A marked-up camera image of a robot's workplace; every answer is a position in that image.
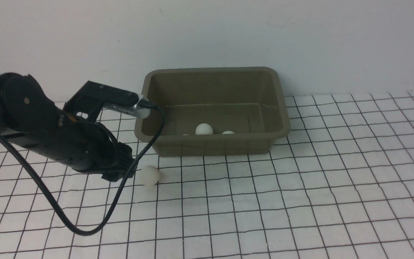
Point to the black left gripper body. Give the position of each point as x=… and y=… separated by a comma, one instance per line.
x=90, y=148

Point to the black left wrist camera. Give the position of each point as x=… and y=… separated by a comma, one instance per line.
x=92, y=97

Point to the plain white table-tennis ball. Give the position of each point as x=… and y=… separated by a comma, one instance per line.
x=149, y=175

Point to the white grid-pattern tablecloth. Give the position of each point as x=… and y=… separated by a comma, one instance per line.
x=340, y=185

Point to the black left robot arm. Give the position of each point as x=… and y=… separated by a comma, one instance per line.
x=27, y=116

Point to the olive plastic bin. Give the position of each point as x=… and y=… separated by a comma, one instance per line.
x=246, y=100

